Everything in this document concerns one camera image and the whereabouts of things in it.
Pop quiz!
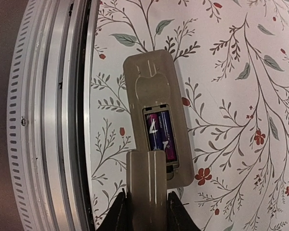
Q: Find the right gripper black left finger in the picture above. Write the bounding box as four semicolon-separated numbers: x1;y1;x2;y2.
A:
97;189;128;231

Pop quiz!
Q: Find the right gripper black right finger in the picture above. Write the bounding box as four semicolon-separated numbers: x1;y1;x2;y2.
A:
168;192;200;231

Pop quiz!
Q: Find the remote battery cover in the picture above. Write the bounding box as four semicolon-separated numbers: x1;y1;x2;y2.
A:
126;151;167;231

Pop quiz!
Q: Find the black AAA battery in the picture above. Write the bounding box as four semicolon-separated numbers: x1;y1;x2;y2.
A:
145;114;163;151
158;111;177;162

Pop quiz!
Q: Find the white remote control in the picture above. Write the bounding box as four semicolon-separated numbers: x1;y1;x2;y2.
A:
123;50;194;189

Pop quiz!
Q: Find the floral patterned table mat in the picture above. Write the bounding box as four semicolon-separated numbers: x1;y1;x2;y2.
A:
91;0;289;231

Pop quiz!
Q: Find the aluminium front rail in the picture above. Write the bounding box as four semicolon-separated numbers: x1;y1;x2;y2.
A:
7;0;98;231

